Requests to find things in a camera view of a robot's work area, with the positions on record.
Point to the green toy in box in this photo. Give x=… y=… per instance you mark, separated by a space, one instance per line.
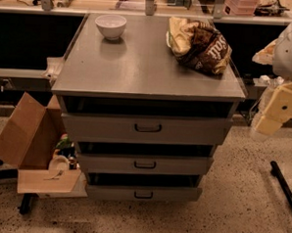
x=64 y=142

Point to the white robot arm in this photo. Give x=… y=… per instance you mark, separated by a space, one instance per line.
x=282 y=58

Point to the grey drawer cabinet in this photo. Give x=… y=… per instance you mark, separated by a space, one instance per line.
x=139 y=76

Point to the black floor bar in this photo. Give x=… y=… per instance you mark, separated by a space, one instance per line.
x=276 y=172

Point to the white plate in box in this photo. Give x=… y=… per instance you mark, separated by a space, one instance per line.
x=59 y=162

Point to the open cardboard box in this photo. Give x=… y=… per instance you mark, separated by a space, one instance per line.
x=28 y=143

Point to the white bowl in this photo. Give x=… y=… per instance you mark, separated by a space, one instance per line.
x=111 y=26

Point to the grey bottom drawer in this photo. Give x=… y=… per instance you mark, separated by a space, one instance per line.
x=148 y=193

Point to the grey drawer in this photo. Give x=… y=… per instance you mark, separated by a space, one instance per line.
x=148 y=193
x=157 y=165
x=147 y=129

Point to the brown chip bag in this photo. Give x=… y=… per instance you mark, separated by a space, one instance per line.
x=198 y=45

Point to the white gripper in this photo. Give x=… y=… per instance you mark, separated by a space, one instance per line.
x=275 y=108

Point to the pink storage box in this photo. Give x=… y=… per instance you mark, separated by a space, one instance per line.
x=240 y=7

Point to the grey top drawer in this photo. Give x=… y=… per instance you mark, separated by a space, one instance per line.
x=147 y=129

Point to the black stand leg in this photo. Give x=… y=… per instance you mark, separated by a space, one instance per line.
x=25 y=205

